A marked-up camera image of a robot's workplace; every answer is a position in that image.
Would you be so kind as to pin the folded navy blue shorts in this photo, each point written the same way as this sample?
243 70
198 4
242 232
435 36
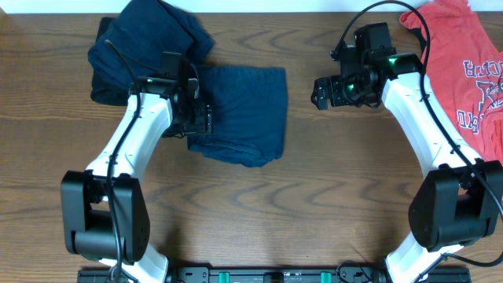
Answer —
153 27

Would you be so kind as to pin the folded black garment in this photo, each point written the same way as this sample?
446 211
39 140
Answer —
111 80

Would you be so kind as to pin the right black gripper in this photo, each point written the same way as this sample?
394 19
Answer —
335 82

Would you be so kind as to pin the navy blue shorts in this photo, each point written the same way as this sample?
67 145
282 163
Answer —
249 107
153 27

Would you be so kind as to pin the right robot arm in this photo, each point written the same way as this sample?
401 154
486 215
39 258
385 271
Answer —
459 200

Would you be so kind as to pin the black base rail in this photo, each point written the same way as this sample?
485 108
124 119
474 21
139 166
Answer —
348 273

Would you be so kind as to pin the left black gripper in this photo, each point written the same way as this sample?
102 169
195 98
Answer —
204 122

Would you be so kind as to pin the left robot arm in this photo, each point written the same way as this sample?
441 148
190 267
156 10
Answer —
104 212

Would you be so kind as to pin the red printed t-shirt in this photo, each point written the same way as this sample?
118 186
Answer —
465 70

